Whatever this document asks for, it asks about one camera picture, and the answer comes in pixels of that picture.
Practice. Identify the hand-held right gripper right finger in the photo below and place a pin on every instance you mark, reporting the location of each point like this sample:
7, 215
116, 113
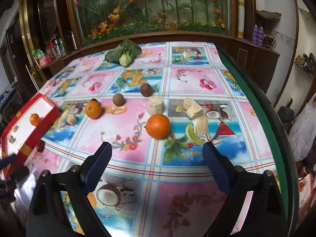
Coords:
217, 170

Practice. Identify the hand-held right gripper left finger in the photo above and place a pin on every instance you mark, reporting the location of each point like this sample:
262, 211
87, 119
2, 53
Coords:
98, 170

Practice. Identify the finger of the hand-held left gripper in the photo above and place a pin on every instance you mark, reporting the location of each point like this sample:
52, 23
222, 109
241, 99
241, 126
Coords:
7, 161

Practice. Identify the dark red date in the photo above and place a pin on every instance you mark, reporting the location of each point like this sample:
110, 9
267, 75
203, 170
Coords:
40, 145

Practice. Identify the small orange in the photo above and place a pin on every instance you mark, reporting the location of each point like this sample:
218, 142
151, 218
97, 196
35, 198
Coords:
34, 119
93, 109

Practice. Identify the red shallow cardboard box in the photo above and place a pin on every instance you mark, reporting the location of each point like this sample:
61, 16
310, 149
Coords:
32, 106

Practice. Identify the large orange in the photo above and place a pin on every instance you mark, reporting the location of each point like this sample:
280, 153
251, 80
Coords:
158, 126

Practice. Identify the round beige cake piece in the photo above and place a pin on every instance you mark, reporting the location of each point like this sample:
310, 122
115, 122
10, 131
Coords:
156, 105

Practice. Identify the green edged table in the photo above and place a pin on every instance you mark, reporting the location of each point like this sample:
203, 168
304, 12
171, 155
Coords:
246, 91

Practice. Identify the red printed bag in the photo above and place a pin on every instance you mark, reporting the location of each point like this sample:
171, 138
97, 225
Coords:
305, 190

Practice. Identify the white plastic bag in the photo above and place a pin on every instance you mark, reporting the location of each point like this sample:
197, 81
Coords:
302, 133

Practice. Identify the pink container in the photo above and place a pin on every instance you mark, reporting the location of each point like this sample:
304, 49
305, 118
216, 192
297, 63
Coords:
44, 60
49, 58

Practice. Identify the green snack bag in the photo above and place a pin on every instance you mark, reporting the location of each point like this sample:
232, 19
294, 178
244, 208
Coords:
39, 54

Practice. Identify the pink bottle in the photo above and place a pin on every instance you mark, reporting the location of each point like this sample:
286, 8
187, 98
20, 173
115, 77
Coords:
51, 47

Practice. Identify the green bok choy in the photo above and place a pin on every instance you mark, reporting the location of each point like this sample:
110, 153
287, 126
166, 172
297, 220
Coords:
128, 48

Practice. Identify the purple bottle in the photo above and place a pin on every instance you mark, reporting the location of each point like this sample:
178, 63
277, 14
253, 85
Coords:
255, 35
260, 36

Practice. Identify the dark shoe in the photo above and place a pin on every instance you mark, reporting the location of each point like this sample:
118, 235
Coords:
310, 61

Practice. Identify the white yellow striped panel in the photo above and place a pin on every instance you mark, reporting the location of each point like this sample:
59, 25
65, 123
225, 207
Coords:
239, 5

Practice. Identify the artificial plant display case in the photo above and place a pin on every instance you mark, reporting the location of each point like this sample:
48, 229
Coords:
153, 5

